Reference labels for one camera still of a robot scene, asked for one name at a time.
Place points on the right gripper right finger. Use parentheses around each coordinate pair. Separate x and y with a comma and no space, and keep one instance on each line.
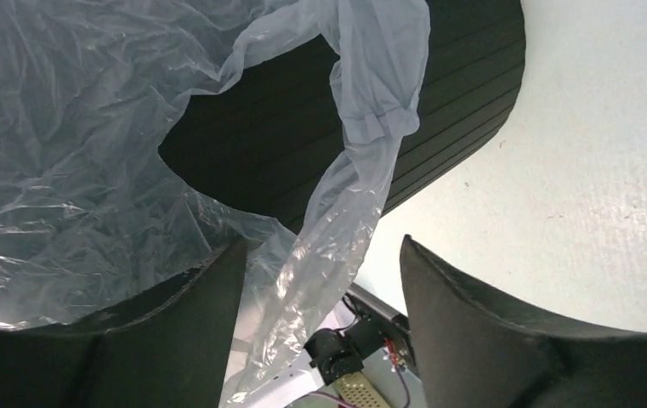
(478,346)

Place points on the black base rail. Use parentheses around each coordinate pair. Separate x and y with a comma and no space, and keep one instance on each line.
(378,323)

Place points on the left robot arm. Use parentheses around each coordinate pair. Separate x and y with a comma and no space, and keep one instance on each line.
(328,356)

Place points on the black cylindrical trash bin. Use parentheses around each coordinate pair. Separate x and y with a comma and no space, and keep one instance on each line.
(263,145)

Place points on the light blue plastic trash bag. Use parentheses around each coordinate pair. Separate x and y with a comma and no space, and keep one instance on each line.
(91,215)

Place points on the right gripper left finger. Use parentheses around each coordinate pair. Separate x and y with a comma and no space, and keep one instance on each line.
(165,347)

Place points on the yellow perforated box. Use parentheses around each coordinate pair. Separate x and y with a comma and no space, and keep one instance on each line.
(357,390)

